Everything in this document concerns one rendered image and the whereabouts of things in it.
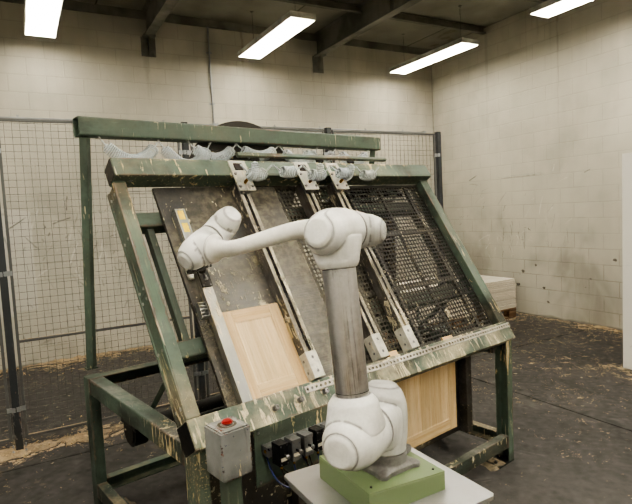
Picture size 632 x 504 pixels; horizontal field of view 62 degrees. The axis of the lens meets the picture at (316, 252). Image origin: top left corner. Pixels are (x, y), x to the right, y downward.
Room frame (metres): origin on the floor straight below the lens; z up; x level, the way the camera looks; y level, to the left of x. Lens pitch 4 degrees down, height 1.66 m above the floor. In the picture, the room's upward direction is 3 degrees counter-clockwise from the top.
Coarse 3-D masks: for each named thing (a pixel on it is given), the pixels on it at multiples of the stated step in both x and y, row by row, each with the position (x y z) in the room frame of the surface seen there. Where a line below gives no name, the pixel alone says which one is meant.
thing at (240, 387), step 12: (180, 228) 2.44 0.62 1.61; (204, 288) 2.31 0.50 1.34; (204, 300) 2.30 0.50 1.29; (216, 300) 2.31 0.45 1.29; (216, 312) 2.27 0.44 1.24; (216, 324) 2.24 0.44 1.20; (216, 336) 2.23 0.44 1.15; (228, 336) 2.23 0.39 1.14; (228, 348) 2.20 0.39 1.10; (228, 360) 2.16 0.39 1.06; (228, 372) 2.16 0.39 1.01; (240, 372) 2.16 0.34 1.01; (240, 384) 2.13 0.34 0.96; (240, 396) 2.10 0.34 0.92
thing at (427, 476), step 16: (320, 464) 1.74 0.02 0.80; (432, 464) 1.68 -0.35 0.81; (336, 480) 1.65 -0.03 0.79; (352, 480) 1.57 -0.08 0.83; (368, 480) 1.57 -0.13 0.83; (400, 480) 1.57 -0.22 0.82; (416, 480) 1.57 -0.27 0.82; (432, 480) 1.61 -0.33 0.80; (352, 496) 1.57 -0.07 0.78; (368, 496) 1.49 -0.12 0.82; (384, 496) 1.51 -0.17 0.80; (400, 496) 1.54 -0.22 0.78; (416, 496) 1.57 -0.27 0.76
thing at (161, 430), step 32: (96, 384) 2.79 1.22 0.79; (96, 416) 2.91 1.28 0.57; (128, 416) 2.43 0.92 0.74; (160, 416) 2.28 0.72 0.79; (512, 416) 3.28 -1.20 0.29; (96, 448) 2.90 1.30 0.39; (416, 448) 3.05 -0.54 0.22; (480, 448) 3.10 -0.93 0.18; (512, 448) 3.28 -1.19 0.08; (96, 480) 2.89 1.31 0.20; (128, 480) 3.06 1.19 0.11; (192, 480) 1.92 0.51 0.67
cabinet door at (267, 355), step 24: (240, 312) 2.36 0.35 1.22; (264, 312) 2.43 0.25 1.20; (240, 336) 2.29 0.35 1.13; (264, 336) 2.35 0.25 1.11; (288, 336) 2.42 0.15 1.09; (240, 360) 2.22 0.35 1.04; (264, 360) 2.28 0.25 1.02; (288, 360) 2.34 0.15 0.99; (264, 384) 2.21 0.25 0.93; (288, 384) 2.27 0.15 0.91
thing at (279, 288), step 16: (256, 160) 2.67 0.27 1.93; (240, 176) 2.73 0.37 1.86; (240, 192) 2.72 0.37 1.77; (240, 208) 2.71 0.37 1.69; (256, 224) 2.68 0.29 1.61; (272, 256) 2.58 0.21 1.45; (272, 272) 2.52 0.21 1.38; (272, 288) 2.52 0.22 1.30; (288, 288) 2.51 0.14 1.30; (288, 304) 2.46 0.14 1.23; (288, 320) 2.44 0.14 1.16; (304, 336) 2.41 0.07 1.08; (304, 352) 2.35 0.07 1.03; (304, 368) 2.35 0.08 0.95; (320, 368) 2.34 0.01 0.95
